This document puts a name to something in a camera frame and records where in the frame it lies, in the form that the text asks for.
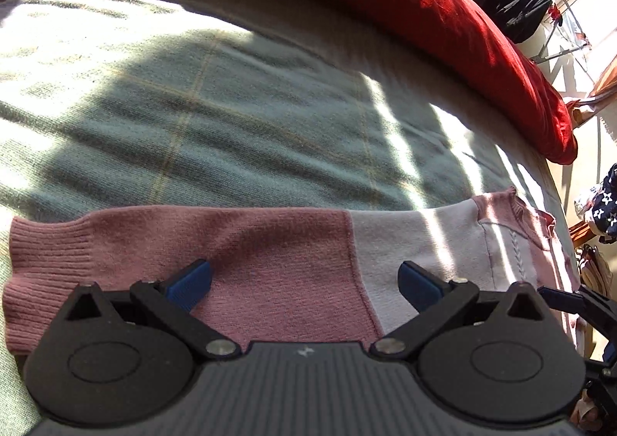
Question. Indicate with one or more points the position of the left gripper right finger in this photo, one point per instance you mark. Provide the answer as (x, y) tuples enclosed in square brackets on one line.
[(439, 304)]

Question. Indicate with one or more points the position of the navy star-patterned garment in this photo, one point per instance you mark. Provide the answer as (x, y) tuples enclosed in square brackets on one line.
[(602, 215)]

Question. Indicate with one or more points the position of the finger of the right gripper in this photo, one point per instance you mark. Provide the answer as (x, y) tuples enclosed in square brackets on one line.
[(594, 308)]

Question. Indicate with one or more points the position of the green plaid bed blanket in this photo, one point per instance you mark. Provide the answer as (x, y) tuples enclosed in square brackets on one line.
[(233, 104)]

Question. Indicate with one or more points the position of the pink and white sweater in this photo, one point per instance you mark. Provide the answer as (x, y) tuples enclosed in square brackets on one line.
[(313, 275)]

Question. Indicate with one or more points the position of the metal drying rack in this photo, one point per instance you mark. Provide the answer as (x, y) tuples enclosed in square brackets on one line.
[(559, 47)]

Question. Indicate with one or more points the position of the right orange curtain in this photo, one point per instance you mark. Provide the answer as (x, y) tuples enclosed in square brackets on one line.
[(602, 95)]

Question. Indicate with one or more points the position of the folded clothes stack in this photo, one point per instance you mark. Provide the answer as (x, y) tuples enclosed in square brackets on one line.
[(594, 271)]

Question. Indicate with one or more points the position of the wooden chair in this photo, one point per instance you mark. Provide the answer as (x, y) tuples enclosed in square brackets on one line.
[(581, 233)]

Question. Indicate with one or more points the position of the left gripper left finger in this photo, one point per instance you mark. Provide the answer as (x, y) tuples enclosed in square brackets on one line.
[(168, 304)]

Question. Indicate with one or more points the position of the red duvet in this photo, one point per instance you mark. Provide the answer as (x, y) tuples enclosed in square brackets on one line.
[(462, 37)]

